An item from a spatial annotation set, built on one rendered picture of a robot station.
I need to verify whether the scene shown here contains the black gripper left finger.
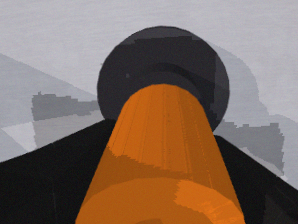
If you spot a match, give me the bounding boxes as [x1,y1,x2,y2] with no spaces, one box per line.
[0,119,116,224]

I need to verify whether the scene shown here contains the orange knob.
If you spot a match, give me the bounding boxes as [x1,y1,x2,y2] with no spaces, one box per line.
[74,83,246,224]

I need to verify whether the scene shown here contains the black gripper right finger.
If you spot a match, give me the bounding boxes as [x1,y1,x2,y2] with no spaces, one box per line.
[214,135,298,224]

